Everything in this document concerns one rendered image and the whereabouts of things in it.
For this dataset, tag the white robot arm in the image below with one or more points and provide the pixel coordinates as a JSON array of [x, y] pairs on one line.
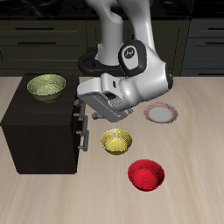
[[147, 80]]

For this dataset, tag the green bowl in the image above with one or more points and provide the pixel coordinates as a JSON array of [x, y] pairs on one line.
[[46, 86]]

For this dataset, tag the pink-rimmed fluted white dish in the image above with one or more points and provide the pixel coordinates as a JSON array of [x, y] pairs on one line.
[[160, 113]]

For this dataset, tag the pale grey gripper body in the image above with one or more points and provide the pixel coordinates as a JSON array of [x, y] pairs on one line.
[[100, 105]]

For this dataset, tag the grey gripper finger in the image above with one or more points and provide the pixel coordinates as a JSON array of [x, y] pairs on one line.
[[96, 116], [78, 102]]

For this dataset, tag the flat black base plate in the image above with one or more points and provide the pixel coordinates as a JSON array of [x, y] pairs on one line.
[[86, 64]]

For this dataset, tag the yellow bowl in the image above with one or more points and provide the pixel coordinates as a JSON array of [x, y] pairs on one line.
[[116, 141]]

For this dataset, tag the dark grey kitchen cupboard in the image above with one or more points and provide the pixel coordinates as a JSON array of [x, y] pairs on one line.
[[204, 49]]

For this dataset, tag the dark wooden cabinet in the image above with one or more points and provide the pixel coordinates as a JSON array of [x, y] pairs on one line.
[[38, 137]]

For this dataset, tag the red bowl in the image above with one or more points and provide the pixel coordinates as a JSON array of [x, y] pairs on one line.
[[145, 175]]

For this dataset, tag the dark olive kitchen cupboard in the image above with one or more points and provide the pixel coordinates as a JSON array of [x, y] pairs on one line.
[[49, 49]]

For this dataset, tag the black kitchen worktop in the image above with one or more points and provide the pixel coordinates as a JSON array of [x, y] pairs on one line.
[[43, 8]]

